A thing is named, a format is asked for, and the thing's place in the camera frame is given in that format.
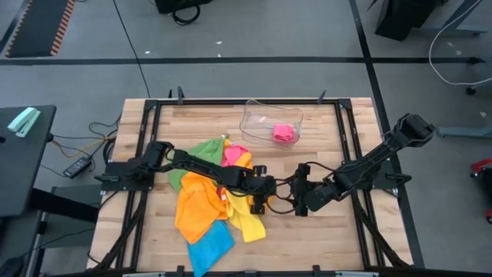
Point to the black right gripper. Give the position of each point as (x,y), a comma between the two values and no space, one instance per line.
(307,192)

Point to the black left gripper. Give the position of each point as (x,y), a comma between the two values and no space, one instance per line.
(261,186)

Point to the pink microfiber towel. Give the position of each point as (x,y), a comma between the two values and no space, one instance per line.
(283,133)
(232,154)

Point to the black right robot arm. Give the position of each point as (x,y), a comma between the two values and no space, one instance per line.
(369,161)

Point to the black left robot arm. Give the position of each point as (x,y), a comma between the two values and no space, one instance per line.
(200,165)

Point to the yellow microfiber towel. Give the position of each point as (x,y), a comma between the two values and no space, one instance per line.
(246,223)

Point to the green microfiber towel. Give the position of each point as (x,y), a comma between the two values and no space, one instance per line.
(207,150)

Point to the blue microfiber towel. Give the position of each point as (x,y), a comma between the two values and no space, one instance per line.
(209,250)

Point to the clear plastic bin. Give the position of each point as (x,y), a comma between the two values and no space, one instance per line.
(261,115)

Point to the grey desk foot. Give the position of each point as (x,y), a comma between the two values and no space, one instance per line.
(465,132)

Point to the red cart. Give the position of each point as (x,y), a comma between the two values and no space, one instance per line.
(482,165)

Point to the black power adapter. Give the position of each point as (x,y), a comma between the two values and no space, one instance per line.
(77,166)

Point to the black caster wheel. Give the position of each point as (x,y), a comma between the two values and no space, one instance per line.
(471,91)

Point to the black equipment box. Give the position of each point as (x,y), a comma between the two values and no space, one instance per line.
(180,4)

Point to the black cabinet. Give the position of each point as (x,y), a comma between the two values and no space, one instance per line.
(403,17)

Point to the black desk crossbeam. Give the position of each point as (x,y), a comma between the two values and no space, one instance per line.
(61,204)

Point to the grey desk leg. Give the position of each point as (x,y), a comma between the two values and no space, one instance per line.
(461,29)

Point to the black side table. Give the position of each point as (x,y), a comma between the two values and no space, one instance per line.
(23,173)

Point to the mint green stapler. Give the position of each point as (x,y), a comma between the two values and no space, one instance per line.
(24,121)

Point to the black mat with orange edge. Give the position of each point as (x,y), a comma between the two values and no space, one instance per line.
(38,27)

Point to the black frame clamp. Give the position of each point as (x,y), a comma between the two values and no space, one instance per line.
(180,95)
(321,97)
(316,270)
(180,270)

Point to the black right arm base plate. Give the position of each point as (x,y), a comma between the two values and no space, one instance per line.
(388,181)

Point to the black aluminium table frame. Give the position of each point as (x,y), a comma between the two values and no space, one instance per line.
(230,102)

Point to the silver bracket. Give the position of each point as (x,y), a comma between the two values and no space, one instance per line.
(357,274)
(144,274)

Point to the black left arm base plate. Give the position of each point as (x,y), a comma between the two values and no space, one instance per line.
(115,181)

